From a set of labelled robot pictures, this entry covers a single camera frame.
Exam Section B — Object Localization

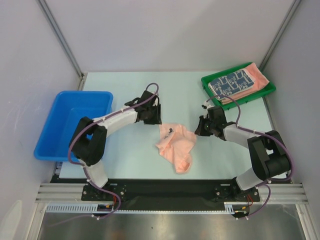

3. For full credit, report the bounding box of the blue plastic bin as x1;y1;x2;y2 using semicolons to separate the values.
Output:
34;91;114;162

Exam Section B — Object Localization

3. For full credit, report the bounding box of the aluminium frame rail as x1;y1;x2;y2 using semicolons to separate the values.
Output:
35;183;309;205

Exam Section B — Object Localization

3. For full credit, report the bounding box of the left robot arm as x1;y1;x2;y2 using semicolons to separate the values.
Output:
67;90;162;200

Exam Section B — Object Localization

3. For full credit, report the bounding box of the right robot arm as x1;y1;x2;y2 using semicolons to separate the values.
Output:
194;104;293;201

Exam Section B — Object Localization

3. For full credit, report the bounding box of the green plastic tray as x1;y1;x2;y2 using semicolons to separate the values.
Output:
201;62;276;110

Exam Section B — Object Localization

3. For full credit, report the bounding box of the patterned blue white towel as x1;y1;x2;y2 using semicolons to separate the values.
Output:
208;68;255;100

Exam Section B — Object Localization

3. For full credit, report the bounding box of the white slotted cable duct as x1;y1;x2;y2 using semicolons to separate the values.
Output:
46;202;250;215

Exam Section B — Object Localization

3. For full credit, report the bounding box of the small pink cloth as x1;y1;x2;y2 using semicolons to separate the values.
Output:
155;123;197;174

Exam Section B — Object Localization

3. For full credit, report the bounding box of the pink towel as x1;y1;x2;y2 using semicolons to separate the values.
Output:
223;62;270;100

